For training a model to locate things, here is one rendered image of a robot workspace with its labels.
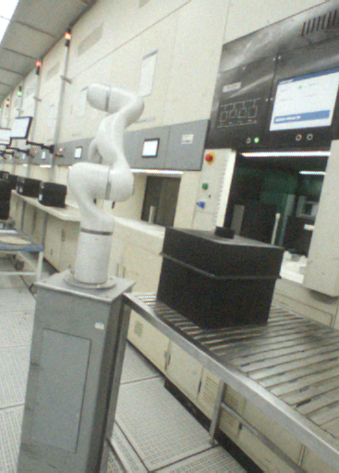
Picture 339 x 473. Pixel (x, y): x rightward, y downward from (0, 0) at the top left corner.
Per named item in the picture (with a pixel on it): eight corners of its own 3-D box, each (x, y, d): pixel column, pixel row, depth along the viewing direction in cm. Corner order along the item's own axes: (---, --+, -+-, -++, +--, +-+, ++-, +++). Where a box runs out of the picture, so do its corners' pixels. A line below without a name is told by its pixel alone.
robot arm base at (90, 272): (53, 282, 113) (59, 229, 111) (78, 272, 132) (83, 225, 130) (103, 294, 110) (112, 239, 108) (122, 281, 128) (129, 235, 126)
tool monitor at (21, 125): (7, 146, 403) (11, 115, 399) (49, 154, 432) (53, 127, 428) (13, 144, 370) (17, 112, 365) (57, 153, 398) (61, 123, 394)
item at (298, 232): (278, 250, 197) (288, 199, 193) (298, 252, 209) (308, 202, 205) (315, 260, 177) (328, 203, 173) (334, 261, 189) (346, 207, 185)
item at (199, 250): (157, 254, 113) (163, 216, 111) (221, 257, 129) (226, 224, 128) (213, 279, 89) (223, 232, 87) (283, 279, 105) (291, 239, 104)
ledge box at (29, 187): (17, 194, 476) (18, 175, 473) (36, 196, 493) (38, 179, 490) (21, 196, 452) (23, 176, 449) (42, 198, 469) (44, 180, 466)
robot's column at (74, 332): (10, 484, 118) (33, 282, 110) (52, 432, 146) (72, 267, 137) (81, 509, 113) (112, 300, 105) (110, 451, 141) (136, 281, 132)
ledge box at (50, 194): (35, 202, 381) (38, 180, 378) (60, 205, 395) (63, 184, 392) (40, 205, 355) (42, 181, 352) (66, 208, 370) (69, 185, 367)
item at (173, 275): (213, 295, 130) (222, 252, 128) (269, 323, 107) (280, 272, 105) (153, 297, 114) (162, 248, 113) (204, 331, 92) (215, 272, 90)
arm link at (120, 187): (86, 203, 119) (130, 210, 122) (86, 186, 108) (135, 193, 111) (104, 100, 139) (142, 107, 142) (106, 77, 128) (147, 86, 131)
